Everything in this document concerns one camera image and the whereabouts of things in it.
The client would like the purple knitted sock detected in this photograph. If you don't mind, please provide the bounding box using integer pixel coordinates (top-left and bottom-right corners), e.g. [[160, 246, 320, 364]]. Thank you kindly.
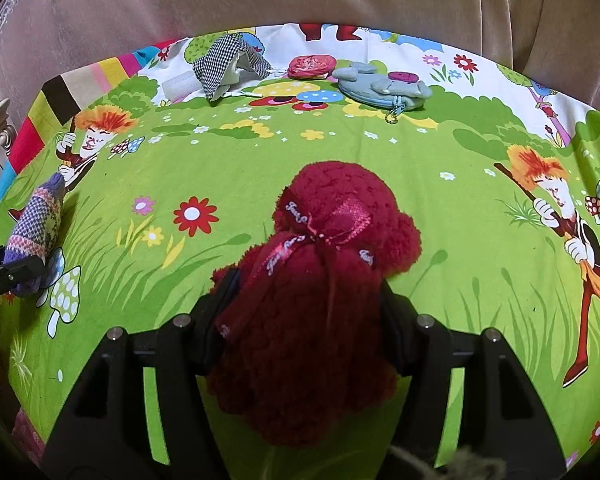
[[4, 172, 66, 297]]

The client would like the grey blue pig pouch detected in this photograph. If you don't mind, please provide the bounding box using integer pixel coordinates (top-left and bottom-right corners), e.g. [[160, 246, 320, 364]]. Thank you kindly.
[[331, 61, 433, 125]]

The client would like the black white checkered cloth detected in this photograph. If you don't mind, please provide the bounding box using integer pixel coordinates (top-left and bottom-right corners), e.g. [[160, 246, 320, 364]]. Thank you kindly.
[[192, 34, 272, 104]]

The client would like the pink fabric flower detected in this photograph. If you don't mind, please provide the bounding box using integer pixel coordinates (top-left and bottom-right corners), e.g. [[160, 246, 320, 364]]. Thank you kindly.
[[287, 54, 338, 80]]

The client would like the white knitted item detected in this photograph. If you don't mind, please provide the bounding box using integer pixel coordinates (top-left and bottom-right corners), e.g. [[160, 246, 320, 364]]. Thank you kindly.
[[161, 71, 199, 102]]

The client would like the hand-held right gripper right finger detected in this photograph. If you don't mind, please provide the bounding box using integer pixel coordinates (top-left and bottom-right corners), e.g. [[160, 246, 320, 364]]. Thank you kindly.
[[380, 282, 567, 480]]

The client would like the red plush towel bear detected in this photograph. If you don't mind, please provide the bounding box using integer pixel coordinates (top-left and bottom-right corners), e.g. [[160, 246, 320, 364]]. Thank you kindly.
[[206, 160, 423, 448]]

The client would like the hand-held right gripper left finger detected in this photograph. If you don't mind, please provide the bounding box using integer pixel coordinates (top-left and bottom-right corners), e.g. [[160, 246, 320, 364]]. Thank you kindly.
[[40, 267, 242, 480]]

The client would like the cartoon printed green bedsheet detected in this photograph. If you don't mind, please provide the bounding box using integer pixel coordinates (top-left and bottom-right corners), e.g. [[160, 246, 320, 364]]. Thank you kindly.
[[0, 22, 600, 480]]

